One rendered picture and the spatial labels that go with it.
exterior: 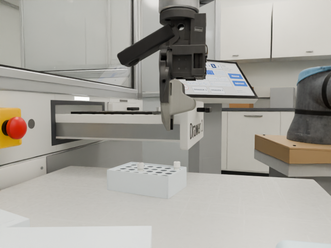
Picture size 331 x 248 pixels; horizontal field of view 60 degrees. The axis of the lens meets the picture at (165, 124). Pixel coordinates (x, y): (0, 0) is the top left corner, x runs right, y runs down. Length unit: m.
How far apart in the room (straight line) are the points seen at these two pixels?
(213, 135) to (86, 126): 1.07
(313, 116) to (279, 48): 3.15
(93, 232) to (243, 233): 0.20
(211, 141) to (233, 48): 2.57
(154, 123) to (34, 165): 0.29
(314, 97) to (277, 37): 3.17
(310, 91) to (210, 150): 0.85
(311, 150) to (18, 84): 0.73
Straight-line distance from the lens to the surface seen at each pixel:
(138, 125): 0.67
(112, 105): 1.02
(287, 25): 4.16
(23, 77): 0.68
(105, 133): 0.70
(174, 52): 0.52
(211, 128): 1.67
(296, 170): 0.87
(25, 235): 0.26
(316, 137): 0.96
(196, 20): 0.54
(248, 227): 0.40
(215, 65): 1.77
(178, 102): 0.51
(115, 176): 0.53
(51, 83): 0.77
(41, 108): 0.73
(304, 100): 0.99
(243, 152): 3.71
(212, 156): 1.70
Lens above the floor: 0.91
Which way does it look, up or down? 3 degrees down
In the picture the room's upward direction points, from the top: straight up
